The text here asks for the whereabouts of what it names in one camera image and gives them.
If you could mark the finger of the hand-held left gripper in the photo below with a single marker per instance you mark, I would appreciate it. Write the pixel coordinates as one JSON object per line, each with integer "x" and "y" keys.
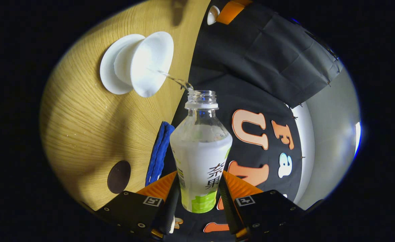
{"x": 231, "y": 11}

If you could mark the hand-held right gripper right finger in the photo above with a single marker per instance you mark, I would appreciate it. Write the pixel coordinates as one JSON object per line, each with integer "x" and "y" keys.
{"x": 227, "y": 208}

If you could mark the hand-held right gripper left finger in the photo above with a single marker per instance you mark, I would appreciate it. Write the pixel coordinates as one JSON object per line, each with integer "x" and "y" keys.
{"x": 170, "y": 208}

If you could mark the clear water bottle white label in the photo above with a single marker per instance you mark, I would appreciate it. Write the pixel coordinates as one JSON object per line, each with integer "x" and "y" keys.
{"x": 201, "y": 158}

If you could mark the dark brown round coaster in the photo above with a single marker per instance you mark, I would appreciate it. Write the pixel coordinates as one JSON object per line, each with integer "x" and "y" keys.
{"x": 118, "y": 177}

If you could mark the white teacup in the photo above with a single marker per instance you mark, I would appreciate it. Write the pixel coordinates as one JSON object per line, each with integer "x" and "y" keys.
{"x": 150, "y": 64}

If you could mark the blue folded towel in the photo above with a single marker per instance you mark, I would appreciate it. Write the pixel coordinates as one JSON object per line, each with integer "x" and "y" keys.
{"x": 159, "y": 151}

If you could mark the white saucer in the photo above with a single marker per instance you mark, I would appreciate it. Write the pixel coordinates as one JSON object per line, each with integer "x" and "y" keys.
{"x": 106, "y": 67}

